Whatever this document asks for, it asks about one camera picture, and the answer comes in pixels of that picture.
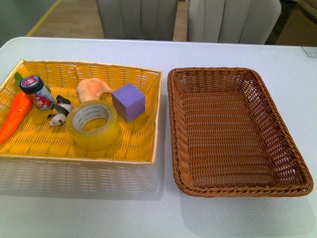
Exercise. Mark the orange toy carrot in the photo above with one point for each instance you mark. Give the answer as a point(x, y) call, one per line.
point(20, 107)

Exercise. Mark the brown wicker basket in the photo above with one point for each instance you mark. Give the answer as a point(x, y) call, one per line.
point(228, 138)

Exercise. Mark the purple foam cube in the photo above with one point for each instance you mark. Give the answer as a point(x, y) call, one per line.
point(128, 101)

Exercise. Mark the yellow wicker basket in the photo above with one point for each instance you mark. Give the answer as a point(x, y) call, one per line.
point(98, 152)

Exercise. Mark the panda figurine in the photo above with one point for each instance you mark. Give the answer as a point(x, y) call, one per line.
point(63, 107)

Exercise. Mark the left grey chair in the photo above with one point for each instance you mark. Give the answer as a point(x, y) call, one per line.
point(138, 19)

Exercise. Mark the clear tape roll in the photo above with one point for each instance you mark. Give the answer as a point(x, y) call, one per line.
point(93, 125)

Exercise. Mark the grey chair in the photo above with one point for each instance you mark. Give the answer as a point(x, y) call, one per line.
point(232, 21)
point(138, 19)

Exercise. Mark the toy croissant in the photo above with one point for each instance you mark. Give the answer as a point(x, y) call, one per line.
point(91, 89)

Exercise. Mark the small printed can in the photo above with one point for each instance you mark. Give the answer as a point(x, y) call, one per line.
point(34, 87)

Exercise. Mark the white label sticker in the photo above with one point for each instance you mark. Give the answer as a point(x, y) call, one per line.
point(310, 51)

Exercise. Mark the right grey chair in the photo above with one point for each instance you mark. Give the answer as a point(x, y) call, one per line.
point(232, 21)

